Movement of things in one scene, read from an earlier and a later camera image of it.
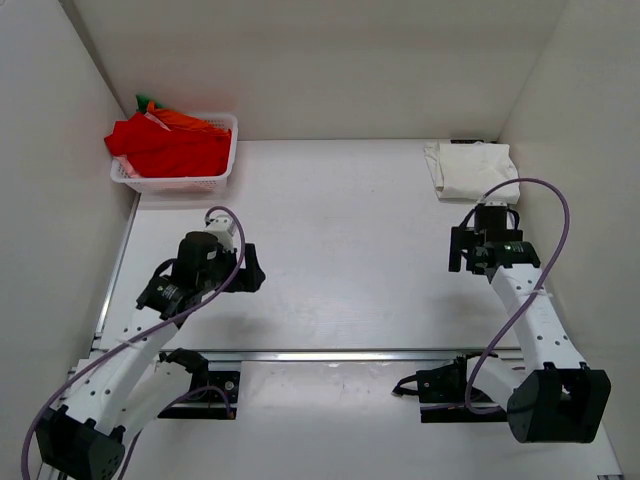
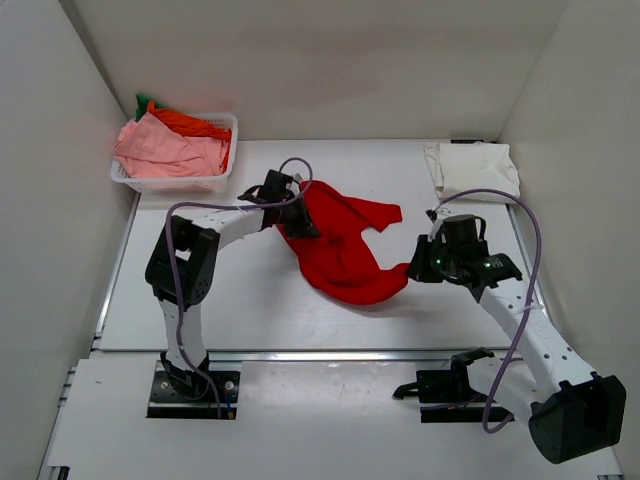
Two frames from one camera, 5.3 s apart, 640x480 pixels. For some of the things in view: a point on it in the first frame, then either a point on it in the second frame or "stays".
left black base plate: [229, 381] stays
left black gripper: [252, 275] -> [303, 228]
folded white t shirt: [467, 170] stays
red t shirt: [154, 151] -> [337, 259]
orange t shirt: [176, 121] stays
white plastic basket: [121, 173] stays
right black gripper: [462, 239] -> [419, 270]
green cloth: [142, 102] stays
